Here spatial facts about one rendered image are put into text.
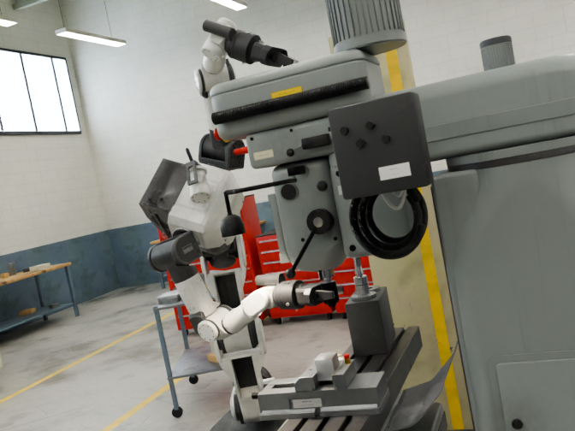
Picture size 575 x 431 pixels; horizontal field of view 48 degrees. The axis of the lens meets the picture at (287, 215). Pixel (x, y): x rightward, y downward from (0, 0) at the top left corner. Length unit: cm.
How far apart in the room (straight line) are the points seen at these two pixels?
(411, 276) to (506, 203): 208
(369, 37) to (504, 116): 40
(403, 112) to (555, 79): 41
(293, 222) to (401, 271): 189
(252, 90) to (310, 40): 967
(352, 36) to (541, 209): 65
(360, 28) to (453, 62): 916
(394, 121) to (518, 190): 36
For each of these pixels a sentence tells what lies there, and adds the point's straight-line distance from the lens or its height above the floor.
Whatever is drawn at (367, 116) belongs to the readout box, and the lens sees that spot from 147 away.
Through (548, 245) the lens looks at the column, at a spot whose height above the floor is 132.
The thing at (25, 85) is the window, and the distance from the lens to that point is 1251.
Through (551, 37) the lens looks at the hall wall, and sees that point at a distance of 1089.
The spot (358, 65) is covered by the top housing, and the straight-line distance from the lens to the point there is 174.
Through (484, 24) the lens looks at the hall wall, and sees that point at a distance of 1094.
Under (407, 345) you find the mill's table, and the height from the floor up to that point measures 94.
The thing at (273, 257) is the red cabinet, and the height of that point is 75.
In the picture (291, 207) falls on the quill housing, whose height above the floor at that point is 151.
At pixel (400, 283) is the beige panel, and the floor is 89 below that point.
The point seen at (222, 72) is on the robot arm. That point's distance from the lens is 223.
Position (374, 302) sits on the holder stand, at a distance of 223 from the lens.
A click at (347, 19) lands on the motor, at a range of 179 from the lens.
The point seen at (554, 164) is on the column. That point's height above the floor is 150.
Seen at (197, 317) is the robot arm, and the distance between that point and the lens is 220.
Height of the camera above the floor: 160
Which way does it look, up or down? 3 degrees down
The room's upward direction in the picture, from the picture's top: 11 degrees counter-clockwise
